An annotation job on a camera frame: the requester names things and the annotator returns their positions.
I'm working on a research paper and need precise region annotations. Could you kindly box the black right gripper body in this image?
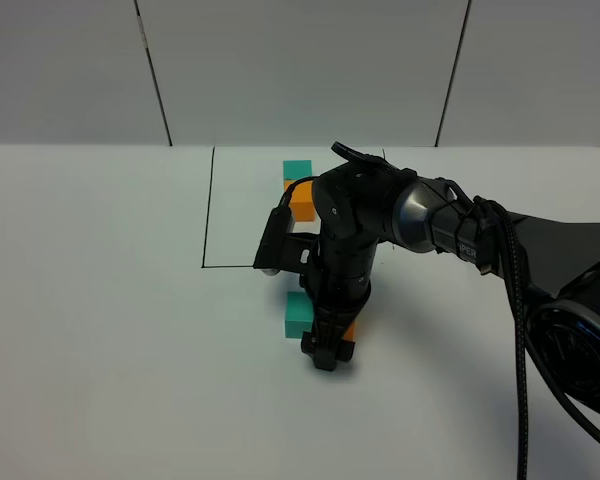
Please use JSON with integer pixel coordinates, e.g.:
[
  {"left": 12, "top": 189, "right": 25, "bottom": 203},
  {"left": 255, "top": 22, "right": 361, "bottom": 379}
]
[{"left": 300, "top": 234, "right": 379, "bottom": 345}]

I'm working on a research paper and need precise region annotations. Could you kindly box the orange template block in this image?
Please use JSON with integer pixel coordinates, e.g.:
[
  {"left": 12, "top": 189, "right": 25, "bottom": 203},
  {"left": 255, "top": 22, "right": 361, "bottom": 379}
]
[{"left": 289, "top": 181, "right": 316, "bottom": 223}]

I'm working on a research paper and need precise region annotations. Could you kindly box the black right camera cable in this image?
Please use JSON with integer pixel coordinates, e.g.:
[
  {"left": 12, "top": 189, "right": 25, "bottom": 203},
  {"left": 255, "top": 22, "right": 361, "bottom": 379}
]
[{"left": 278, "top": 174, "right": 600, "bottom": 480}]

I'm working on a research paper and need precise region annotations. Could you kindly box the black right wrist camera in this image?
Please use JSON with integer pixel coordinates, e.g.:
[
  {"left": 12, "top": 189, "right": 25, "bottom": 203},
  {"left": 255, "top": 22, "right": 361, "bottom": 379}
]
[{"left": 253, "top": 205, "right": 318, "bottom": 276}]

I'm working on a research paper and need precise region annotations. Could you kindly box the teal template block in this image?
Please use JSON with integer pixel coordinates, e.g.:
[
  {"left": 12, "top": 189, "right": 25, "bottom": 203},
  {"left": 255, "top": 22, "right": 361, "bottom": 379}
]
[{"left": 283, "top": 160, "right": 313, "bottom": 181}]

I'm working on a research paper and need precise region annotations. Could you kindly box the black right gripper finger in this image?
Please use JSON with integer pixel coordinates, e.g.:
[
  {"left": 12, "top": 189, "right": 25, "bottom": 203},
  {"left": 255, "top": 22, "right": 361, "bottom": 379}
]
[
  {"left": 300, "top": 332, "right": 340, "bottom": 371},
  {"left": 335, "top": 340, "right": 355, "bottom": 363}
]

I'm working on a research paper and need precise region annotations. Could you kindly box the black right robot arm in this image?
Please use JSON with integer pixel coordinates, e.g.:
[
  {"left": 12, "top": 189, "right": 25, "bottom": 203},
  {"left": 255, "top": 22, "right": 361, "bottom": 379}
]
[{"left": 301, "top": 143, "right": 600, "bottom": 422}]

